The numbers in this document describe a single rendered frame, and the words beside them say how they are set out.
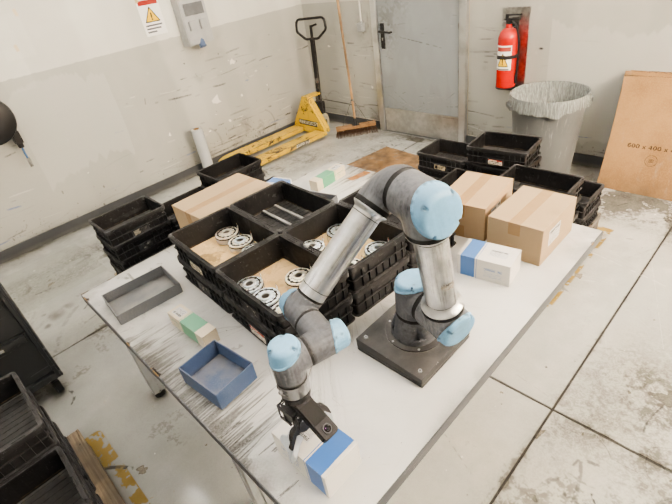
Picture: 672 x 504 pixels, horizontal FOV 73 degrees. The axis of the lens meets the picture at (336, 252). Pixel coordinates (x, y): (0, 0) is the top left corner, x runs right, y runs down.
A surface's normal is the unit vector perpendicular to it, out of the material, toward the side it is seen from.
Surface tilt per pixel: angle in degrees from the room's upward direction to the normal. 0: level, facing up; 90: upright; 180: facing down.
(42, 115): 90
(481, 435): 0
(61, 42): 90
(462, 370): 0
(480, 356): 0
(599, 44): 90
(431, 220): 86
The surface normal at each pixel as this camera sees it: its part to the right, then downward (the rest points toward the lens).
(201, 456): -0.14, -0.82
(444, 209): 0.48, 0.37
